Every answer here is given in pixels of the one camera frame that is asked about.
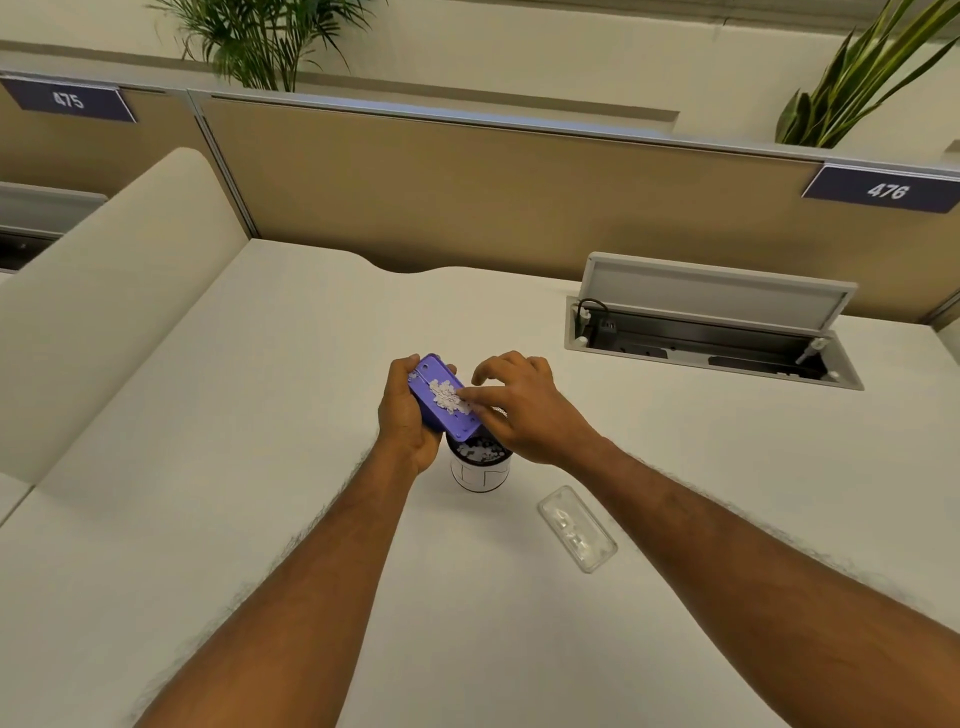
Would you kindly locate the person's right thumb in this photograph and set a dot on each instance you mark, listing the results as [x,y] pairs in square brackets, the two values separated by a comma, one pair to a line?
[478,397]

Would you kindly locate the cream curved side divider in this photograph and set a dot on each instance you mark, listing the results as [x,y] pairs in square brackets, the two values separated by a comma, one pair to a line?
[97,300]

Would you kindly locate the dark blue number sign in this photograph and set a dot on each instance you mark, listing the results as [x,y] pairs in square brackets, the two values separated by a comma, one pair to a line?
[883,189]
[69,100]

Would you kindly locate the person's right hand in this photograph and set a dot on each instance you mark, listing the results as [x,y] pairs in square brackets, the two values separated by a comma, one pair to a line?
[536,420]

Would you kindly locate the pile of white paper bits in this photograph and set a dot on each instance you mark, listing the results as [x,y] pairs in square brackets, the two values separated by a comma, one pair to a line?
[448,397]

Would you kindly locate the feathery green palm plant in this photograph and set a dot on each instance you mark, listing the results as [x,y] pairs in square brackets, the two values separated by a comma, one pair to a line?
[259,37]

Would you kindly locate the purple rectangular tray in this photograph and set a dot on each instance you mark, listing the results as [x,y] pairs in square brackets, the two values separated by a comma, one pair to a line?
[442,401]

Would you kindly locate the white cylindrical cup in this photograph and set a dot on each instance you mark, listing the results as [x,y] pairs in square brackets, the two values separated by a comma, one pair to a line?
[480,465]

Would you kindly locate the person's right forearm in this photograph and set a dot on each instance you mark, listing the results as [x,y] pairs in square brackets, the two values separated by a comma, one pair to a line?
[757,600]

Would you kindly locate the broad-leaf green plant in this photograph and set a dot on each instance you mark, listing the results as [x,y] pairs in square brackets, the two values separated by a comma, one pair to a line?
[862,82]

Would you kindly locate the clear plastic lid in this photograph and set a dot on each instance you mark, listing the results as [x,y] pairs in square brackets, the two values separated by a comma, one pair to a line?
[577,529]

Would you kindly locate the beige desk partition panel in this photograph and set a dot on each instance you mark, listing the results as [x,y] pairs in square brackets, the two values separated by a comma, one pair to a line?
[90,142]
[525,195]

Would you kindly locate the person's left thumb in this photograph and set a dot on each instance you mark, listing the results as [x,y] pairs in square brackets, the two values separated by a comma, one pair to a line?
[403,369]

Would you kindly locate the person's left forearm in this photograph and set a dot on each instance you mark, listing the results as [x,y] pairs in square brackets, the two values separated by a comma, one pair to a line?
[292,600]

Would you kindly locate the person's right middle finger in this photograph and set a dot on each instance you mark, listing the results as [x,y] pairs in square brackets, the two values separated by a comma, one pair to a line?
[517,361]

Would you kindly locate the person's left hand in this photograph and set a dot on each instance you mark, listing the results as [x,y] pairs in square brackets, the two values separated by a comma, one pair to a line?
[403,427]

